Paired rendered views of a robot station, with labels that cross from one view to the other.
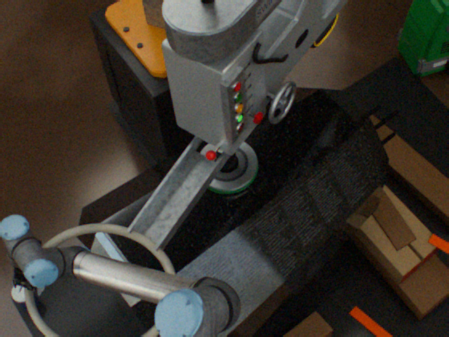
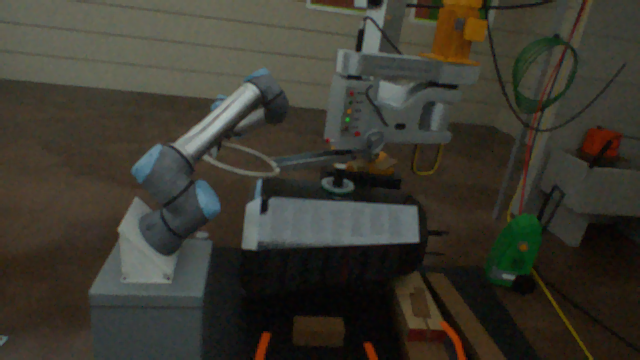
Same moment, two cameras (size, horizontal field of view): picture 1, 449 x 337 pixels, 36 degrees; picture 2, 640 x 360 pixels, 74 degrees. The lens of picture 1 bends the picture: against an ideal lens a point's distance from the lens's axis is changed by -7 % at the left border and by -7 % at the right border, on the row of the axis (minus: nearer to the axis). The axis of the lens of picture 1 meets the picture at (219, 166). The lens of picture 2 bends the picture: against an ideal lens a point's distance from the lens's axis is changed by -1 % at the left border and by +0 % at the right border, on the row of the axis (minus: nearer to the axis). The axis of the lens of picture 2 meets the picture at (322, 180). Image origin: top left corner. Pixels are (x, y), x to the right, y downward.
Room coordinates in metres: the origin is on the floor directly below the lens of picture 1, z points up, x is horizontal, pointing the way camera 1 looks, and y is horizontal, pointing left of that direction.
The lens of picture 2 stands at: (-1.09, -0.92, 1.86)
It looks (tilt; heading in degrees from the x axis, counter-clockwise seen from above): 22 degrees down; 22
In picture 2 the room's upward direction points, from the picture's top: 8 degrees clockwise
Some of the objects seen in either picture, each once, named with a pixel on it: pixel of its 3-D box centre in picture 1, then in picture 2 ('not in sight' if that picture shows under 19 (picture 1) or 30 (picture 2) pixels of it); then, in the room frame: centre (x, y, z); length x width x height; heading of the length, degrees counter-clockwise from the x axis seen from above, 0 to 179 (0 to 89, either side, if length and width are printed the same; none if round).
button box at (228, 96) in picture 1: (234, 105); (347, 110); (1.21, -0.06, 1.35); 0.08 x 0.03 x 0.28; 138
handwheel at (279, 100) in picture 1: (273, 97); (371, 139); (1.34, -0.20, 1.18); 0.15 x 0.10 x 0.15; 138
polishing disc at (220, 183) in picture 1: (227, 164); (337, 184); (1.33, -0.03, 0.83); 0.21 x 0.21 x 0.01
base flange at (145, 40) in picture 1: (176, 17); (360, 159); (2.14, 0.10, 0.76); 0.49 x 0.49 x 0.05; 28
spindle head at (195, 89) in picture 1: (232, 66); (360, 114); (1.39, -0.08, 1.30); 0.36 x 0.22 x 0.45; 138
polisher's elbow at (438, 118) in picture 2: not in sight; (435, 114); (1.82, -0.47, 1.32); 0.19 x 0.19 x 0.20
